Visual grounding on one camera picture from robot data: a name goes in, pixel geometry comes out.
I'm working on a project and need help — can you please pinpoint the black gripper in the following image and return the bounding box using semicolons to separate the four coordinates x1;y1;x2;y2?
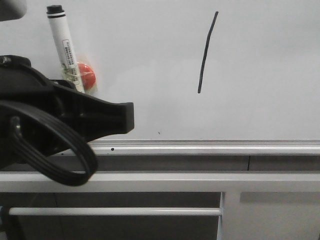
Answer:
0;55;135;170

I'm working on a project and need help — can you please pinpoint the red round magnet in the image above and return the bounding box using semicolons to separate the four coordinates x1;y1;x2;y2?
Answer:
77;62;96;92

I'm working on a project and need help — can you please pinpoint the white whiteboard marker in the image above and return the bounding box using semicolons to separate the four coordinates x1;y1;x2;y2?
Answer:
46;5;85;93

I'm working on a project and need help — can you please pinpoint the white horizontal stand rod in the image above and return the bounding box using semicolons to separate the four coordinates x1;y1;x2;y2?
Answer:
8;207;223;217

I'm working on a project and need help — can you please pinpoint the black ribbed cable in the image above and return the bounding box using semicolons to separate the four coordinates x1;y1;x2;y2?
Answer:
0;99;99;187

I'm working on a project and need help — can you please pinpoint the white whiteboard with aluminium frame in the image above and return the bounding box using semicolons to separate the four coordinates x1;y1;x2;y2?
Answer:
0;0;320;155

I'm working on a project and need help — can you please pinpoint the white whiteboard stand frame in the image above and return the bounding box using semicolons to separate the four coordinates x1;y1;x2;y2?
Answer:
0;171;320;240

